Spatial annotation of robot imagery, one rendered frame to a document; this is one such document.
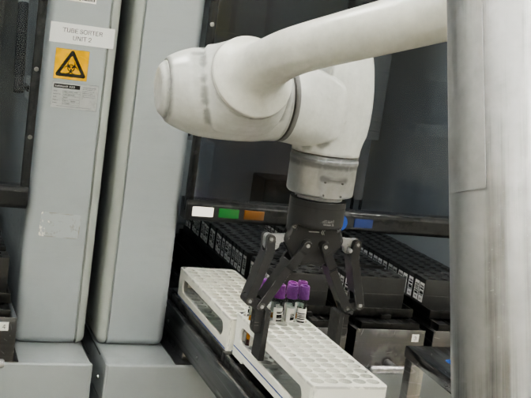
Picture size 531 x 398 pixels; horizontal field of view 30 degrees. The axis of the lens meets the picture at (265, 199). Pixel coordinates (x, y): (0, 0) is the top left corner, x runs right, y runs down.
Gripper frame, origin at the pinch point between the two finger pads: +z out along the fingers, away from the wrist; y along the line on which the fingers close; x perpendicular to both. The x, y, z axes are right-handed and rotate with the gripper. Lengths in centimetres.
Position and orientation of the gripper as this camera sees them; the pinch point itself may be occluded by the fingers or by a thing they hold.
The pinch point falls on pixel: (296, 343)
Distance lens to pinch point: 135.7
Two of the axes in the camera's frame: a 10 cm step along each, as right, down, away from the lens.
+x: -3.3, -2.0, 9.2
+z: -1.4, 9.8, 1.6
